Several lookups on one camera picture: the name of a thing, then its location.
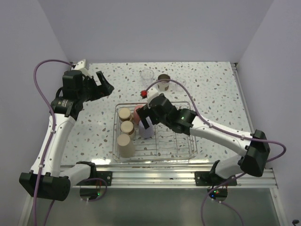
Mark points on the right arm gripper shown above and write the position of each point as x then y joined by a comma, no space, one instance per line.
146,110

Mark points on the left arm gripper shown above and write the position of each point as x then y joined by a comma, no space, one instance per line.
106,87

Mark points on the purple plastic cup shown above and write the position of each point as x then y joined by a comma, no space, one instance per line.
145,133

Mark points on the coral red plastic cup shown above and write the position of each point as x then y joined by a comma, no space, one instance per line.
135,114

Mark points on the steel cup with cork band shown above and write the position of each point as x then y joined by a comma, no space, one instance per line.
127,127

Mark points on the steel cork-band cup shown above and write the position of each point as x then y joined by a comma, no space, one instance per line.
163,82
125,114

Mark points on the tall beige cup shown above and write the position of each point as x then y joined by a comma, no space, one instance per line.
125,145

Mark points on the large clear glass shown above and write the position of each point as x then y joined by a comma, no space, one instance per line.
147,76

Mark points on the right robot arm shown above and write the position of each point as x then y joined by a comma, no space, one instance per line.
251,149

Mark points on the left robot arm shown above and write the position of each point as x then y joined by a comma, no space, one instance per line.
45,180

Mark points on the small clear glass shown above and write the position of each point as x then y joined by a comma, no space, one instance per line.
180,83

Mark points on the wire dish rack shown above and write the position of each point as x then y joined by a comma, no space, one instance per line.
164,145

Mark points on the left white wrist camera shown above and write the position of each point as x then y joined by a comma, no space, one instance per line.
81,66

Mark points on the aluminium rail frame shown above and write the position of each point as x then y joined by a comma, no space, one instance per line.
211,91

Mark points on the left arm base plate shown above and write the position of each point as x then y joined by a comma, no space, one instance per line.
98,179

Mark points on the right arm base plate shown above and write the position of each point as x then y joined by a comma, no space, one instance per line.
205,178

